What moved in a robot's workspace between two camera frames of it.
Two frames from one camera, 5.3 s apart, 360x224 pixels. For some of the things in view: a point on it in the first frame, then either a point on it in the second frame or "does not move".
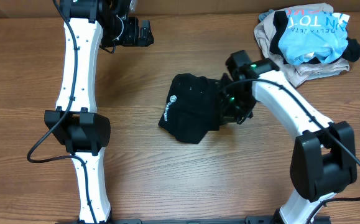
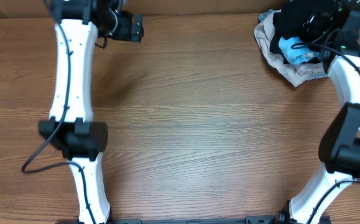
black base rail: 326,219 does not move
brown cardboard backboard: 35,8 does not move
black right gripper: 225,115 → 319,20
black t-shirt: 192,107 → 287,21
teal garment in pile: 263,15 does not move
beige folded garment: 300,74 does not move
